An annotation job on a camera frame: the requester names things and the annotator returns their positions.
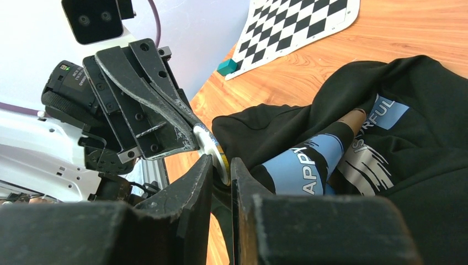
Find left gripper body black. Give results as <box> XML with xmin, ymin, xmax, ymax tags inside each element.
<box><xmin>41</xmin><ymin>45</ymin><xmax>193</xmax><ymax>176</ymax></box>

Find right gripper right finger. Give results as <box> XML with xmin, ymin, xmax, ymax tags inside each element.
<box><xmin>231</xmin><ymin>158</ymin><xmax>423</xmax><ymax>264</ymax></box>

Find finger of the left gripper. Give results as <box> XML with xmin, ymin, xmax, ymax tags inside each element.
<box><xmin>95</xmin><ymin>46</ymin><xmax>199</xmax><ymax>160</ymax></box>
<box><xmin>128</xmin><ymin>39</ymin><xmax>201</xmax><ymax>128</ymax></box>

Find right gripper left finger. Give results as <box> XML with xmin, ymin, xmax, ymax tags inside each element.
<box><xmin>1</xmin><ymin>155</ymin><xmax>214</xmax><ymax>264</ymax></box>

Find round blue yellow brooch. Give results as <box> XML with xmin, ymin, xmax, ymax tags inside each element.
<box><xmin>193</xmin><ymin>123</ymin><xmax>231</xmax><ymax>186</ymax></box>

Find black printed t-shirt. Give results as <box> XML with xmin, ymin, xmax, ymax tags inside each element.
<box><xmin>212</xmin><ymin>55</ymin><xmax>467</xmax><ymax>264</ymax></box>

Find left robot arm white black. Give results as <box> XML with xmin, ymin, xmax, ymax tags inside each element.
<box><xmin>1</xmin><ymin>39</ymin><xmax>200</xmax><ymax>203</ymax></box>

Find small teal cube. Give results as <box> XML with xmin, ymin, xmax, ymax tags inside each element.
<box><xmin>216</xmin><ymin>59</ymin><xmax>238</xmax><ymax>76</ymax></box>

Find black white checkerboard mat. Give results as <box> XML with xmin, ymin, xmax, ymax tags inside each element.
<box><xmin>225</xmin><ymin>0</ymin><xmax>361</xmax><ymax>80</ymax></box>

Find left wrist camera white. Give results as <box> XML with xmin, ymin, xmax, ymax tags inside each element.
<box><xmin>61</xmin><ymin>0</ymin><xmax>136</xmax><ymax>45</ymax></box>

